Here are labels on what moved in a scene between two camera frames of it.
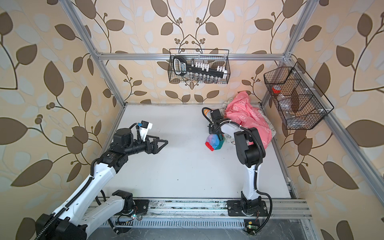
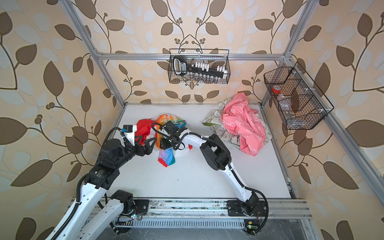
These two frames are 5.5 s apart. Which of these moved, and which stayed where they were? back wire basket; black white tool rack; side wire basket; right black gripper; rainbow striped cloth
Moved: rainbow striped cloth; right black gripper
Stayed: black white tool rack; back wire basket; side wire basket
